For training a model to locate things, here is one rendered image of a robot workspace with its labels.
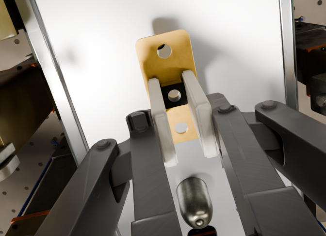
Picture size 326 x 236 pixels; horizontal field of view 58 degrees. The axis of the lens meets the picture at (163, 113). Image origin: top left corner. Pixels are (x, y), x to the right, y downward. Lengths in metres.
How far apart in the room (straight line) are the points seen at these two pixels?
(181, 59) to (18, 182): 0.57
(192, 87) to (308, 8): 0.48
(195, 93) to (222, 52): 0.11
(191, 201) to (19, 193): 0.52
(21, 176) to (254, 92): 0.55
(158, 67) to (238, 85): 0.09
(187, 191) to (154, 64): 0.14
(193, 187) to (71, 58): 0.16
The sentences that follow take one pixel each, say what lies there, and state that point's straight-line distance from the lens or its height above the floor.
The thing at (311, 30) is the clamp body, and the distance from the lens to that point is 0.49.
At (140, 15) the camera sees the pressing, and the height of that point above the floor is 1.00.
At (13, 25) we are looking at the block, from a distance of 0.27.
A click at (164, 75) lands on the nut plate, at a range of 0.21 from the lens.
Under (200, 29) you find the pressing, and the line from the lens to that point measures 0.26.
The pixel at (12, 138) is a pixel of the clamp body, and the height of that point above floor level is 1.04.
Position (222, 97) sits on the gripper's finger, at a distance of 0.17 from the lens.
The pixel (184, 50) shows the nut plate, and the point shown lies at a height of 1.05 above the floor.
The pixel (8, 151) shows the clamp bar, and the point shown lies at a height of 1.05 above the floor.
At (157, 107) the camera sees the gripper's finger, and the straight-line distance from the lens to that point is 0.15.
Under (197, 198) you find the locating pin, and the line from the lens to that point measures 0.28.
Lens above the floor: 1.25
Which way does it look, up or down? 68 degrees down
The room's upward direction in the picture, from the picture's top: 171 degrees clockwise
